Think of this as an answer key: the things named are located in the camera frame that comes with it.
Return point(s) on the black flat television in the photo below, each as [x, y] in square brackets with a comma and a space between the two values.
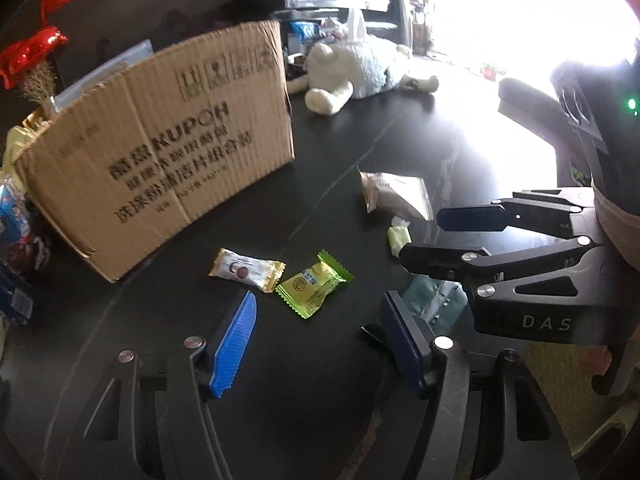
[150, 15]

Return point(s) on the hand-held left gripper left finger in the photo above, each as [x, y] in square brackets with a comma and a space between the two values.
[232, 345]

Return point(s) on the brown cardboard box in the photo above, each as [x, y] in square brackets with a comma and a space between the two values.
[175, 160]

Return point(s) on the blue snack bag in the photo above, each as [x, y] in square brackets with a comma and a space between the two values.
[22, 230]

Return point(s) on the patterned dark bowl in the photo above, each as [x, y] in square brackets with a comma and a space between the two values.
[297, 72]

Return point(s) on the cream candy wrapper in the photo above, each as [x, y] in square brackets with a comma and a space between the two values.
[245, 270]

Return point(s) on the blue tissue pack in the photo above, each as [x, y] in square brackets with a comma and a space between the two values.
[305, 30]

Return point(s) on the pale green candy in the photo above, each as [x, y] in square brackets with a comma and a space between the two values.
[398, 237]

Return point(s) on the dark green snack packet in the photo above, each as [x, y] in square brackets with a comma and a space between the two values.
[435, 302]

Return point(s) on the dried flower bunch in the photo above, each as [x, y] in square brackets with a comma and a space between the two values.
[37, 85]

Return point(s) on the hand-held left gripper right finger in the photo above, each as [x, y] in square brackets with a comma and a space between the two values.
[405, 345]

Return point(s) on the pale flat snack packet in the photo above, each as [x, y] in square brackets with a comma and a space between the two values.
[395, 192]

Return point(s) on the green candy packet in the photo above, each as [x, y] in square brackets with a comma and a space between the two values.
[312, 285]

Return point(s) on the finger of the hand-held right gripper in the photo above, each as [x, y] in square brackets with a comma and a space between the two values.
[470, 217]
[440, 260]

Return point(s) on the yellow-green packet bundle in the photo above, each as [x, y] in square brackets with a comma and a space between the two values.
[20, 140]

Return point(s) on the white plush sheep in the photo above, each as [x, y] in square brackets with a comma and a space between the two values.
[360, 70]

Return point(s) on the red heart balloon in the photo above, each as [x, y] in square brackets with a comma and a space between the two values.
[12, 67]
[45, 45]
[62, 0]

